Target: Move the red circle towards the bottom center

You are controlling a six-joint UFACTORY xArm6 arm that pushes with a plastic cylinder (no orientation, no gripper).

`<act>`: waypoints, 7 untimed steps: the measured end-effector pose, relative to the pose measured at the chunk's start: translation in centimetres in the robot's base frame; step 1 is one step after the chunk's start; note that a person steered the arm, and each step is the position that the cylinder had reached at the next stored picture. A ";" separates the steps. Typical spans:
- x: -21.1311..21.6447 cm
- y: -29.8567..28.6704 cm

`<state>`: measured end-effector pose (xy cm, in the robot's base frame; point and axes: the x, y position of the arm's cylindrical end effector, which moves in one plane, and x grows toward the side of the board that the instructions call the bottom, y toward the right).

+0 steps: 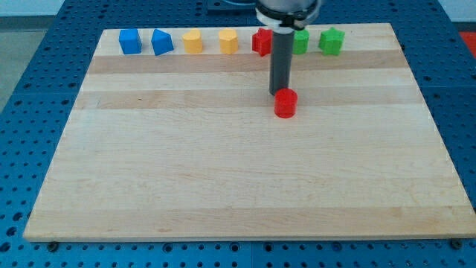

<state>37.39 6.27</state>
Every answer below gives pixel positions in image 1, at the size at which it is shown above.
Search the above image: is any red cylinder block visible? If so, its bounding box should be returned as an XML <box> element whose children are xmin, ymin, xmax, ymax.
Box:
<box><xmin>274</xmin><ymin>88</ymin><xmax>298</xmax><ymax>118</ymax></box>

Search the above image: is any wooden board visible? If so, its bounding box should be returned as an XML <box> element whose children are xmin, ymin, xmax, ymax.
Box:
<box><xmin>24</xmin><ymin>23</ymin><xmax>475</xmax><ymax>242</ymax></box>

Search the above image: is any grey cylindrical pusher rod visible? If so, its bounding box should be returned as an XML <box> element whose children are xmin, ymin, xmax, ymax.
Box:
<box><xmin>269</xmin><ymin>29</ymin><xmax>295</xmax><ymax>95</ymax></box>

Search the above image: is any yellow rounded block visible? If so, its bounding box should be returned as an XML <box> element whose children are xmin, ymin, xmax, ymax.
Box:
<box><xmin>219</xmin><ymin>28</ymin><xmax>239</xmax><ymax>54</ymax></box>

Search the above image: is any red star block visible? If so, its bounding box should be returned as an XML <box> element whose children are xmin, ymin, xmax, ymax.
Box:
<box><xmin>251</xmin><ymin>28</ymin><xmax>273</xmax><ymax>57</ymax></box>

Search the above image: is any yellow heart block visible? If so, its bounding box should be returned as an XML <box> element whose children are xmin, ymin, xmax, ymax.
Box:
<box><xmin>182</xmin><ymin>28</ymin><xmax>203</xmax><ymax>54</ymax></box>

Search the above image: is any green cylinder block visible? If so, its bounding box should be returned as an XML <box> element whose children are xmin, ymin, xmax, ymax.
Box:
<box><xmin>292</xmin><ymin>29</ymin><xmax>309</xmax><ymax>54</ymax></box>

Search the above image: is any blue wedge block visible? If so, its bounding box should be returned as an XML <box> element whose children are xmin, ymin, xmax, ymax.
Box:
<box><xmin>151</xmin><ymin>29</ymin><xmax>174</xmax><ymax>56</ymax></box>

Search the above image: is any green star block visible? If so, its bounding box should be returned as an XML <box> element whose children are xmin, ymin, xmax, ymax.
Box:
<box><xmin>318</xmin><ymin>27</ymin><xmax>345</xmax><ymax>56</ymax></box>

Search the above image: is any blue cube block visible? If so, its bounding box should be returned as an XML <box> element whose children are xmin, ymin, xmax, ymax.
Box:
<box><xmin>118</xmin><ymin>28</ymin><xmax>142</xmax><ymax>54</ymax></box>

